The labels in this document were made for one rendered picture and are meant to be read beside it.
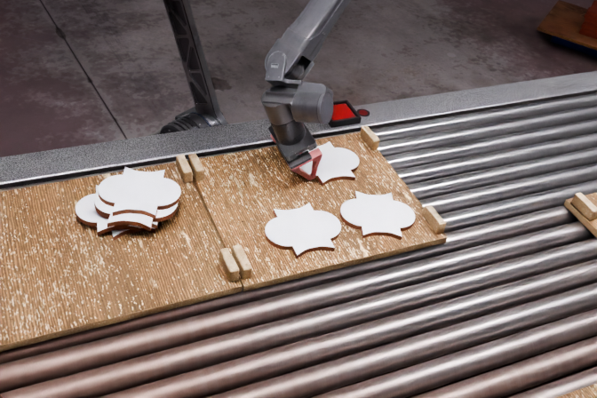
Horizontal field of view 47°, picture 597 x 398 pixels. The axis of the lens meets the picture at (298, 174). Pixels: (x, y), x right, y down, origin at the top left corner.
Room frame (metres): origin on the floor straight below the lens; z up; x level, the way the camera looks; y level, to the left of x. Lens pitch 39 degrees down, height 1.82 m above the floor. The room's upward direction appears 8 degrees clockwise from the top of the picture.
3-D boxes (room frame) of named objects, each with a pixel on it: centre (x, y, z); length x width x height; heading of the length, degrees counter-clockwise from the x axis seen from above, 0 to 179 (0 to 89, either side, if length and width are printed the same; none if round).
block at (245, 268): (0.82, 0.07, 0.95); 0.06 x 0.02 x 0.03; 28
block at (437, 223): (1.01, -0.27, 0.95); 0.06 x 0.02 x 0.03; 28
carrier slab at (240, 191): (1.03, -0.03, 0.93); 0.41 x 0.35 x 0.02; 118
